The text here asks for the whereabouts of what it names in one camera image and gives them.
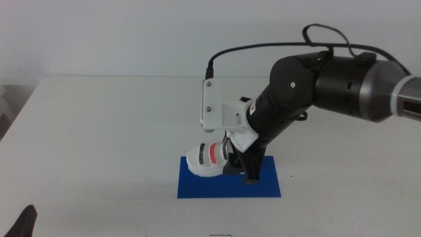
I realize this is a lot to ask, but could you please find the white strapped sandal shoe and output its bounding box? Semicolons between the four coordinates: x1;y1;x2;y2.
186;139;236;178

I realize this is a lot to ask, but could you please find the blue rectangular mat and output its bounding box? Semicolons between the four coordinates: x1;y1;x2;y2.
177;155;282;199

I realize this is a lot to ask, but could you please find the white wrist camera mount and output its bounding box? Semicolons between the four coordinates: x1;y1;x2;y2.
200;78;259;154

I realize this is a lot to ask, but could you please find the black camera cable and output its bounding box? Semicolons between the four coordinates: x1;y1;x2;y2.
204;23;412;80

